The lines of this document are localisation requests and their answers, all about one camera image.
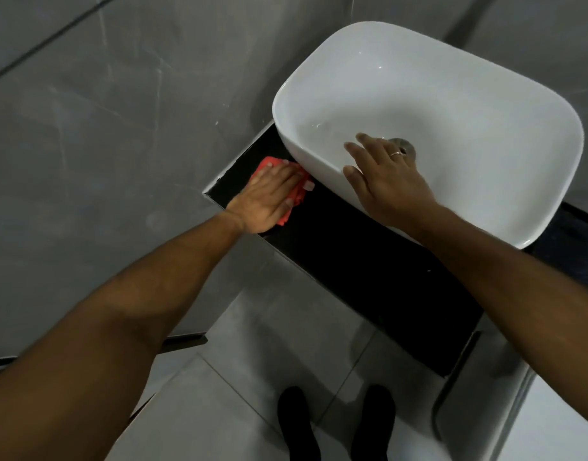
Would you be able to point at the person's right hand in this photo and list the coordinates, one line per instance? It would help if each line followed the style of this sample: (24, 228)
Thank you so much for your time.
(394, 187)

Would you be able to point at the person's right forearm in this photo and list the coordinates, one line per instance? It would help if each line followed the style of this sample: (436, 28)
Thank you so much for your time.
(514, 292)

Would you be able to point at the person's right thumb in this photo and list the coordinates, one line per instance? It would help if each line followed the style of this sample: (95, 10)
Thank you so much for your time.
(355, 184)

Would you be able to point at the person's black right shoe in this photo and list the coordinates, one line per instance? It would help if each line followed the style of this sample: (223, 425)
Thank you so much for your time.
(378, 422)

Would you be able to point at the person's left hand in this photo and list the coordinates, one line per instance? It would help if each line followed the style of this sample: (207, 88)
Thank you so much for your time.
(260, 201)

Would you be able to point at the person's right middle finger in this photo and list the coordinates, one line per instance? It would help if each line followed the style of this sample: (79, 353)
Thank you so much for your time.
(371, 141)

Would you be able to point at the person's left middle finger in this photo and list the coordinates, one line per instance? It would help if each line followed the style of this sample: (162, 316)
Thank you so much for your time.
(294, 177)

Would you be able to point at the grey vanity cabinet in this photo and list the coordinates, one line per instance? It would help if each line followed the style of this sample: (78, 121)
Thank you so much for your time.
(486, 393)

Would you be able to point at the metal sink drain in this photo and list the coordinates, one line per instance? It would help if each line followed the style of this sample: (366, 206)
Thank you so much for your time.
(405, 144)

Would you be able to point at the red cleaning cloth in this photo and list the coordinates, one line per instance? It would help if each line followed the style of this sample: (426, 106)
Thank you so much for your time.
(265, 164)

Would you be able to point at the person's black shoe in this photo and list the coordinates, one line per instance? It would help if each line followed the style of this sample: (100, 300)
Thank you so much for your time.
(378, 422)
(296, 422)

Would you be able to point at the person's left little finger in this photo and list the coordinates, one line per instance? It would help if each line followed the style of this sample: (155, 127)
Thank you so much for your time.
(275, 164)

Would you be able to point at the person's black left shoe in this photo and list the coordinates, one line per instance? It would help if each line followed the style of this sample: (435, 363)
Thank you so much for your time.
(296, 422)

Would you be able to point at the person's left forearm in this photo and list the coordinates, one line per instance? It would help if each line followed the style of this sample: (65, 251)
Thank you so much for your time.
(111, 331)

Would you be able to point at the person's left thumb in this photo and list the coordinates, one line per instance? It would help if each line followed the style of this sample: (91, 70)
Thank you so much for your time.
(283, 209)

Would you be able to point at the white ceramic sink basin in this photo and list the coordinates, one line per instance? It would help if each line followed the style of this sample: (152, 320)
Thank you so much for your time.
(466, 115)

